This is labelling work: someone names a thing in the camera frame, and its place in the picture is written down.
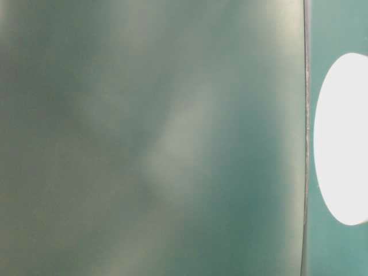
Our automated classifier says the white bowl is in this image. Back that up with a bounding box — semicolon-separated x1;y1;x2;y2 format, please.
313;53;367;225

